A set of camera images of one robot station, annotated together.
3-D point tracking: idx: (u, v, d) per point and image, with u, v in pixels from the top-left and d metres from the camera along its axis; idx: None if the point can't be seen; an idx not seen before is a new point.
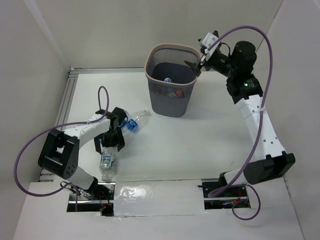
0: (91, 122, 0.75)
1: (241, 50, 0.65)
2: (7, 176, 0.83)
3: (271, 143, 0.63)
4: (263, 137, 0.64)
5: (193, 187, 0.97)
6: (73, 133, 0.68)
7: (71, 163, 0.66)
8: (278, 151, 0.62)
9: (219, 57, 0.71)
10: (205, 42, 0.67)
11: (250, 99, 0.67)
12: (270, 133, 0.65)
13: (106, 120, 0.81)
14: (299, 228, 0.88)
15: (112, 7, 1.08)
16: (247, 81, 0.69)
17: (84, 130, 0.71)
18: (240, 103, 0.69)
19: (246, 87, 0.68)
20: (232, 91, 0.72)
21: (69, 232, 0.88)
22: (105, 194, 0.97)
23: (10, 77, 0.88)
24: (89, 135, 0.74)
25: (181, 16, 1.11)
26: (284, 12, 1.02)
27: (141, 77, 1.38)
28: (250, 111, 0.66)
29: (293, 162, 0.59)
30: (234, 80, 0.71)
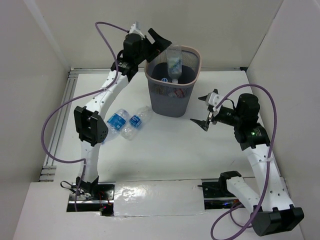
0: (108, 88, 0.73)
1: (244, 100, 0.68)
2: (6, 176, 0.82)
3: (278, 195, 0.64)
4: (270, 188, 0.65)
5: (193, 187, 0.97)
6: (94, 107, 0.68)
7: (102, 130, 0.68)
8: (285, 205, 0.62)
9: (225, 111, 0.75)
10: (211, 101, 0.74)
11: (257, 148, 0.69)
12: (277, 184, 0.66)
13: (122, 77, 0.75)
14: (299, 227, 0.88)
15: (114, 7, 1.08)
16: (255, 129, 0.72)
17: (103, 101, 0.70)
18: (247, 151, 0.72)
19: (253, 135, 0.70)
20: (240, 137, 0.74)
21: (69, 233, 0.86)
22: (105, 194, 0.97)
23: (10, 74, 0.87)
24: (110, 101, 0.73)
25: (183, 16, 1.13)
26: (283, 13, 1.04)
27: (141, 77, 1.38)
28: (257, 160, 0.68)
29: (301, 218, 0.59)
30: (241, 128, 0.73)
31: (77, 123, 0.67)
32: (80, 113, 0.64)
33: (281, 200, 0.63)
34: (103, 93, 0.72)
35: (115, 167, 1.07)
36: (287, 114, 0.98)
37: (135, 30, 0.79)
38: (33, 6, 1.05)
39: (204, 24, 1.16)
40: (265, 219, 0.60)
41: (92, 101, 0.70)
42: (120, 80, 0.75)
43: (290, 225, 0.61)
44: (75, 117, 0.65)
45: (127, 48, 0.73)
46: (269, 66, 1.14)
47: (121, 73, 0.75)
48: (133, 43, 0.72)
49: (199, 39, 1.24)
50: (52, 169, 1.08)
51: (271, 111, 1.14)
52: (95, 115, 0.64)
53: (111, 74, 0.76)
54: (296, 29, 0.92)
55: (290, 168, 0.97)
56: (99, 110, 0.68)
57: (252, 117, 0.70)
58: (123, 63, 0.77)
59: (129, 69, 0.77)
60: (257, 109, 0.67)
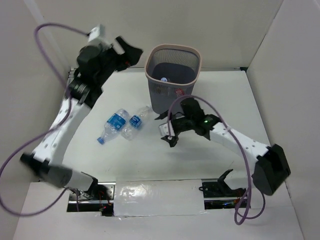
0: (60, 125, 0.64)
1: (185, 103, 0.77)
2: (6, 176, 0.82)
3: (253, 146, 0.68)
4: (244, 145, 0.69)
5: (193, 187, 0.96)
6: (44, 153, 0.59)
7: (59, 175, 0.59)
8: (264, 150, 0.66)
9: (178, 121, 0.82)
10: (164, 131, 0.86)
11: (215, 127, 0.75)
12: (247, 140, 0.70)
13: (77, 107, 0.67)
14: (299, 227, 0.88)
15: (114, 7, 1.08)
16: (208, 117, 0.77)
17: (54, 144, 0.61)
18: (212, 137, 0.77)
19: (206, 123, 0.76)
20: (200, 131, 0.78)
21: (69, 233, 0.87)
22: (105, 194, 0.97)
23: (10, 74, 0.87)
24: (65, 141, 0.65)
25: (183, 16, 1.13)
26: (283, 14, 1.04)
27: (141, 77, 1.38)
28: (221, 135, 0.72)
29: (280, 151, 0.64)
30: (197, 125, 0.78)
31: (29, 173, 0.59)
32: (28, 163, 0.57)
33: (258, 148, 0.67)
34: (55, 132, 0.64)
35: (116, 168, 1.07)
36: (287, 114, 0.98)
37: (98, 35, 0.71)
38: (33, 6, 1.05)
39: (204, 24, 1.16)
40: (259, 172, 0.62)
41: (43, 146, 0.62)
42: (74, 113, 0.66)
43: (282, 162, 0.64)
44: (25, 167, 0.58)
45: (81, 65, 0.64)
46: (269, 66, 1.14)
47: (77, 102, 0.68)
48: (89, 60, 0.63)
49: (199, 39, 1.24)
50: None
51: (271, 111, 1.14)
52: (44, 164, 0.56)
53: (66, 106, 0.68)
54: (296, 29, 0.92)
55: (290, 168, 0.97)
56: (50, 156, 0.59)
57: (197, 111, 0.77)
58: (80, 86, 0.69)
59: (89, 93, 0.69)
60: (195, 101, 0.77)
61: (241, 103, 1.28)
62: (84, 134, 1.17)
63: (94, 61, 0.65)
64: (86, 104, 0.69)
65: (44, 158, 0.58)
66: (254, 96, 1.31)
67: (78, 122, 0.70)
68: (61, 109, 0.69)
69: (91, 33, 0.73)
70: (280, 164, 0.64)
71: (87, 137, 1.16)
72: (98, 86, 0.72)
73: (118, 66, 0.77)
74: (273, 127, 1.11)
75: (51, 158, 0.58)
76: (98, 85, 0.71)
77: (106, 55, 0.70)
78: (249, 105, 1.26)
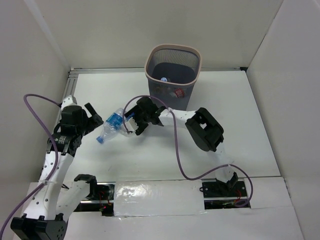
0: (48, 179, 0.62)
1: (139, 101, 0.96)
2: (6, 176, 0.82)
3: (185, 114, 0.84)
4: (179, 115, 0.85)
5: (193, 187, 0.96)
6: (37, 210, 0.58)
7: (56, 231, 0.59)
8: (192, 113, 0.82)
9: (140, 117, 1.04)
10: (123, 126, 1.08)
11: (162, 112, 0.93)
12: (181, 112, 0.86)
13: (63, 158, 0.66)
14: (299, 228, 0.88)
15: (113, 6, 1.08)
16: (158, 109, 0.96)
17: (47, 198, 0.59)
18: (162, 121, 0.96)
19: (157, 113, 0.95)
20: (155, 121, 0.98)
21: (70, 232, 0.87)
22: (105, 194, 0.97)
23: (10, 74, 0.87)
24: (56, 192, 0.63)
25: (182, 16, 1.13)
26: (283, 14, 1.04)
27: (141, 77, 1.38)
28: (165, 116, 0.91)
29: (204, 111, 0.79)
30: (151, 116, 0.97)
31: (21, 236, 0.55)
32: (21, 229, 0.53)
33: (189, 114, 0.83)
34: (44, 187, 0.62)
35: (115, 167, 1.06)
36: (287, 113, 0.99)
37: (72, 103, 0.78)
38: (33, 6, 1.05)
39: (204, 24, 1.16)
40: (192, 132, 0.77)
41: (33, 204, 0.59)
42: (61, 163, 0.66)
43: (209, 118, 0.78)
44: (16, 233, 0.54)
45: (65, 118, 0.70)
46: (269, 66, 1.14)
47: (62, 152, 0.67)
48: (73, 112, 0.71)
49: (199, 39, 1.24)
50: None
51: (271, 110, 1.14)
52: (39, 222, 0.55)
53: (50, 157, 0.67)
54: (296, 29, 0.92)
55: (290, 168, 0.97)
56: (44, 212, 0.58)
57: (151, 106, 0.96)
58: (60, 137, 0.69)
59: (70, 142, 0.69)
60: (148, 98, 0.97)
61: (241, 103, 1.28)
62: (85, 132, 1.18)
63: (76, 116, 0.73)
64: (69, 155, 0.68)
65: (38, 216, 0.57)
66: (254, 96, 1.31)
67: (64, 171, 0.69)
68: (46, 162, 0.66)
69: (63, 102, 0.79)
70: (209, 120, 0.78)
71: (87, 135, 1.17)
72: (78, 141, 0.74)
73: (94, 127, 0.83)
74: (273, 126, 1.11)
75: (46, 214, 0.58)
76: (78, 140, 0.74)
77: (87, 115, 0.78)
78: (249, 105, 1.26)
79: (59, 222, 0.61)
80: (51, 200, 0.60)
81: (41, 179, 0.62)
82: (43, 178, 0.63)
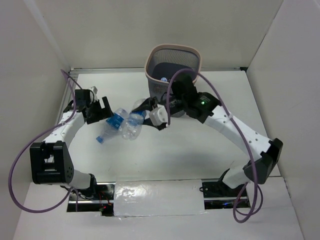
0: (66, 122, 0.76)
1: (176, 80, 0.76)
2: (6, 176, 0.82)
3: (256, 140, 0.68)
4: (247, 138, 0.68)
5: (193, 187, 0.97)
6: (55, 139, 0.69)
7: (67, 166, 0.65)
8: (266, 145, 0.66)
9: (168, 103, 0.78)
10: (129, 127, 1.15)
11: (215, 113, 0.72)
12: (249, 133, 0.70)
13: (79, 113, 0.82)
14: (299, 228, 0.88)
15: (113, 7, 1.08)
16: (201, 98, 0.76)
17: (63, 132, 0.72)
18: (207, 120, 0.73)
19: (204, 104, 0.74)
20: (195, 113, 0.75)
21: (69, 232, 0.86)
22: (105, 194, 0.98)
23: (10, 74, 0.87)
24: (69, 134, 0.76)
25: (182, 16, 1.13)
26: (283, 14, 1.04)
27: (140, 77, 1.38)
28: (222, 123, 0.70)
29: (280, 147, 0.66)
30: (190, 105, 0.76)
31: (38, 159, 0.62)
32: (38, 149, 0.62)
33: (261, 143, 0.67)
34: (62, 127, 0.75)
35: (116, 167, 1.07)
36: (287, 113, 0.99)
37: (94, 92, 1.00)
38: (33, 6, 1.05)
39: (203, 24, 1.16)
40: (260, 167, 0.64)
41: (52, 135, 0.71)
42: (77, 116, 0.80)
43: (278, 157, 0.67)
44: (34, 157, 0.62)
45: (77, 94, 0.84)
46: (268, 66, 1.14)
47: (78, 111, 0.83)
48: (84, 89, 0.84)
49: (199, 39, 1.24)
50: None
51: (271, 111, 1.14)
52: (56, 143, 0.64)
53: (66, 113, 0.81)
54: (296, 29, 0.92)
55: (289, 168, 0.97)
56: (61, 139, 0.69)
57: (191, 89, 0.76)
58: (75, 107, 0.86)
59: (84, 107, 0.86)
60: (191, 80, 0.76)
61: (241, 103, 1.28)
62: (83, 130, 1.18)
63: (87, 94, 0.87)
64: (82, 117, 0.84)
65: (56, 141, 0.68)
66: (254, 96, 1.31)
67: (76, 126, 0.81)
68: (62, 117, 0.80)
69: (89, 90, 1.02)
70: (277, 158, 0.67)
71: (86, 132, 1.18)
72: (85, 115, 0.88)
73: (98, 119, 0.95)
74: (273, 127, 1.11)
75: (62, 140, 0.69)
76: (86, 115, 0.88)
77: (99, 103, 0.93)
78: (249, 105, 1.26)
79: (70, 161, 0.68)
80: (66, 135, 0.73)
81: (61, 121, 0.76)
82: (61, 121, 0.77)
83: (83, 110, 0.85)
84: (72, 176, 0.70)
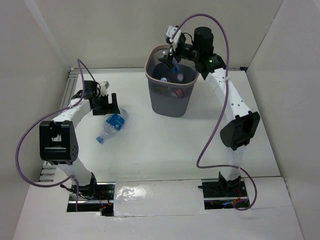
0: (74, 106, 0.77)
1: (199, 32, 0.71)
2: (6, 176, 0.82)
3: (238, 106, 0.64)
4: (231, 101, 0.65)
5: (193, 187, 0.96)
6: (63, 119, 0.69)
7: (72, 144, 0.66)
8: (244, 112, 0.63)
9: (184, 47, 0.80)
10: (168, 34, 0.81)
11: (215, 72, 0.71)
12: (236, 97, 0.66)
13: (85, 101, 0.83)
14: (299, 228, 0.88)
15: (113, 7, 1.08)
16: (212, 57, 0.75)
17: (71, 114, 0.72)
18: (208, 76, 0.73)
19: (211, 63, 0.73)
20: (200, 68, 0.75)
21: (69, 232, 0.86)
22: (105, 194, 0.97)
23: (10, 74, 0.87)
24: (76, 118, 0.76)
25: (182, 16, 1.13)
26: (283, 14, 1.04)
27: (140, 77, 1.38)
28: (217, 82, 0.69)
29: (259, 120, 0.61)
30: (200, 59, 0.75)
31: (46, 136, 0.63)
32: (47, 127, 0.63)
33: (242, 110, 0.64)
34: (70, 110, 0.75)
35: (115, 167, 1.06)
36: (287, 113, 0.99)
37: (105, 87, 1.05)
38: (33, 6, 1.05)
39: (203, 24, 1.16)
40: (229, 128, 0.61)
41: (60, 116, 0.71)
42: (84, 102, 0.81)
43: (253, 128, 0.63)
44: (42, 134, 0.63)
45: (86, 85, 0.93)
46: (268, 66, 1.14)
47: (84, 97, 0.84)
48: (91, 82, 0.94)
49: None
50: (52, 169, 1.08)
51: (270, 111, 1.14)
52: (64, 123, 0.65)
53: (75, 99, 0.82)
54: (296, 29, 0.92)
55: (289, 167, 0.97)
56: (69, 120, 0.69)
57: (207, 47, 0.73)
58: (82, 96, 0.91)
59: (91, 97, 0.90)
60: (211, 37, 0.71)
61: None
62: (83, 130, 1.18)
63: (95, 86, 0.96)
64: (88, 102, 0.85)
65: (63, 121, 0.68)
66: (254, 96, 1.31)
67: (82, 113, 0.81)
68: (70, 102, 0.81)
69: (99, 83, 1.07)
70: (251, 128, 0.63)
71: (85, 132, 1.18)
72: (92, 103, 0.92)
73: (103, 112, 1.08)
74: (273, 127, 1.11)
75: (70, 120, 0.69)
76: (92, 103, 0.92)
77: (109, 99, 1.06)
78: (249, 105, 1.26)
79: (75, 140, 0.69)
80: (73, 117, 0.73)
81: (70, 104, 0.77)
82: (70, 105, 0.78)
83: (89, 98, 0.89)
84: (77, 154, 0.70)
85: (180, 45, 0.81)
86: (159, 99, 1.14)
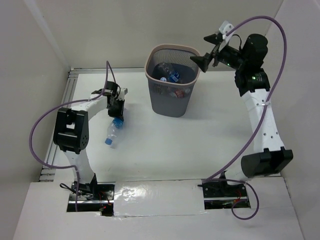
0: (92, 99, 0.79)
1: (252, 42, 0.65)
2: (6, 176, 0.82)
3: (270, 137, 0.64)
4: (264, 130, 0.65)
5: (193, 187, 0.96)
6: (80, 109, 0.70)
7: (84, 133, 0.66)
8: (276, 147, 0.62)
9: (230, 50, 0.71)
10: (222, 29, 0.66)
11: (255, 92, 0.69)
12: (271, 127, 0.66)
13: (104, 98, 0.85)
14: (299, 228, 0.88)
15: (113, 7, 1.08)
16: (256, 74, 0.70)
17: (88, 106, 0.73)
18: (246, 94, 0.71)
19: (254, 80, 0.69)
20: (240, 82, 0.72)
21: (68, 232, 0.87)
22: (105, 194, 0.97)
23: (10, 74, 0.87)
24: (92, 111, 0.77)
25: (183, 16, 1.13)
26: (283, 13, 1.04)
27: (141, 77, 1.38)
28: (254, 104, 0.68)
29: (290, 159, 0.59)
30: (243, 72, 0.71)
31: (61, 121, 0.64)
32: (64, 114, 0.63)
33: (273, 143, 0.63)
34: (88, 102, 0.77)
35: (116, 167, 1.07)
36: (287, 113, 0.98)
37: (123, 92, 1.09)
38: (33, 6, 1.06)
39: (204, 24, 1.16)
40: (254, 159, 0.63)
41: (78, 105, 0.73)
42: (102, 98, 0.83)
43: (281, 166, 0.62)
44: (58, 118, 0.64)
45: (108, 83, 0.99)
46: (269, 66, 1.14)
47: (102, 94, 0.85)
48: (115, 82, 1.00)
49: (200, 38, 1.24)
50: (52, 169, 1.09)
51: None
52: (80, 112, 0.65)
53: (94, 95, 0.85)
54: (296, 29, 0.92)
55: (290, 168, 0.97)
56: (85, 109, 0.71)
57: (257, 60, 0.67)
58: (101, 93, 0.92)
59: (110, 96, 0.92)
60: (265, 53, 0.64)
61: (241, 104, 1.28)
62: None
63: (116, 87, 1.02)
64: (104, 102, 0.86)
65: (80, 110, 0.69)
66: None
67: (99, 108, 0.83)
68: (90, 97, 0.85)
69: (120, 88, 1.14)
70: (278, 165, 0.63)
71: None
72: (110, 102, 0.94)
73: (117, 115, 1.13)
74: None
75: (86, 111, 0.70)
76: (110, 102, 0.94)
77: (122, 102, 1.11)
78: None
79: (87, 131, 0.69)
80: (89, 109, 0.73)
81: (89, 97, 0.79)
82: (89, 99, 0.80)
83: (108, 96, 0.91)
84: (86, 144, 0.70)
85: (226, 48, 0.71)
86: (159, 99, 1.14)
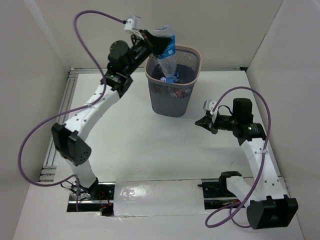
0: (93, 104, 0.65)
1: (238, 100, 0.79)
2: (7, 175, 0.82)
3: (272, 185, 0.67)
4: (265, 178, 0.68)
5: (193, 187, 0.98)
6: (75, 126, 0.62)
7: (81, 151, 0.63)
8: (279, 195, 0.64)
9: (223, 117, 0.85)
10: (208, 107, 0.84)
11: (253, 141, 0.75)
12: (271, 174, 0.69)
13: (111, 92, 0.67)
14: (299, 228, 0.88)
15: (114, 7, 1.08)
16: (252, 125, 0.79)
17: (85, 120, 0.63)
18: (245, 143, 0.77)
19: (250, 130, 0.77)
20: (238, 134, 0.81)
21: (69, 232, 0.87)
22: (105, 194, 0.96)
23: (10, 74, 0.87)
24: (94, 118, 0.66)
25: (183, 17, 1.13)
26: (283, 14, 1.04)
27: (140, 78, 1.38)
28: (253, 152, 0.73)
29: (295, 208, 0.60)
30: (239, 125, 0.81)
31: (55, 139, 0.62)
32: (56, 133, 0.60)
33: (275, 190, 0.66)
34: (87, 109, 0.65)
35: (116, 168, 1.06)
36: (287, 113, 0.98)
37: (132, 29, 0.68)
38: (34, 7, 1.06)
39: (204, 24, 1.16)
40: (258, 208, 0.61)
41: (74, 118, 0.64)
42: (109, 95, 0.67)
43: (286, 216, 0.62)
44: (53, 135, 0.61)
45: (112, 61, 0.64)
46: (269, 66, 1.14)
47: (111, 88, 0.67)
48: (119, 56, 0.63)
49: (200, 39, 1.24)
50: (52, 169, 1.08)
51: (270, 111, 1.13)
52: (71, 135, 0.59)
53: (98, 89, 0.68)
54: (296, 29, 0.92)
55: (289, 167, 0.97)
56: (79, 129, 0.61)
57: (246, 114, 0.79)
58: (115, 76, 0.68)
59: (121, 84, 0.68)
60: (249, 106, 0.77)
61: None
62: None
63: (124, 57, 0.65)
64: (117, 93, 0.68)
65: (73, 130, 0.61)
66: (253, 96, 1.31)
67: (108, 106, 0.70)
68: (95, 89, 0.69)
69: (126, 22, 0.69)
70: (283, 215, 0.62)
71: None
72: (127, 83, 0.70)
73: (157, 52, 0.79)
74: (273, 127, 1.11)
75: (80, 130, 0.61)
76: (126, 83, 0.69)
77: (147, 40, 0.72)
78: None
79: (85, 146, 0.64)
80: (89, 122, 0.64)
81: (88, 101, 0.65)
82: (90, 101, 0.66)
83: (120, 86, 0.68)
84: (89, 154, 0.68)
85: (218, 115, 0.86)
86: (160, 98, 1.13)
